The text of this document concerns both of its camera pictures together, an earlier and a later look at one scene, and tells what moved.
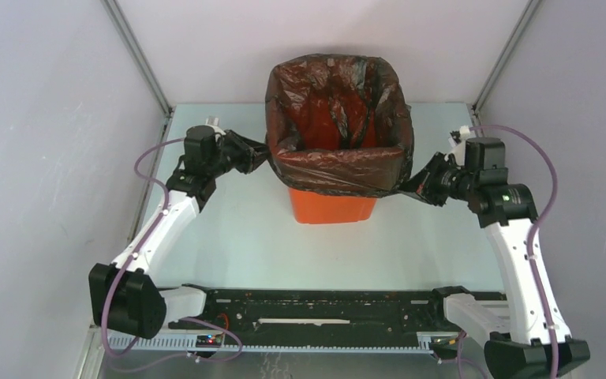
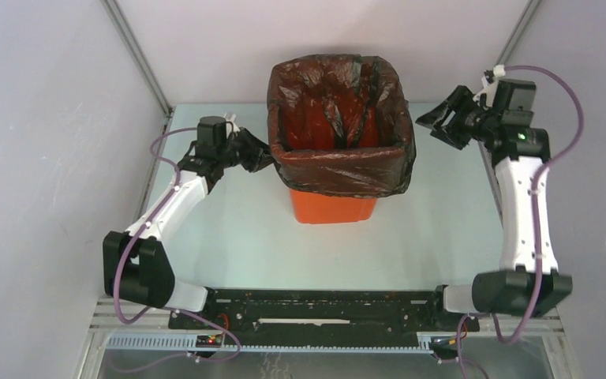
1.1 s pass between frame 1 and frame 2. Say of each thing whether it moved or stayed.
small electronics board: stayed
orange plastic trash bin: stayed
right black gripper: moved
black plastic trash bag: stayed
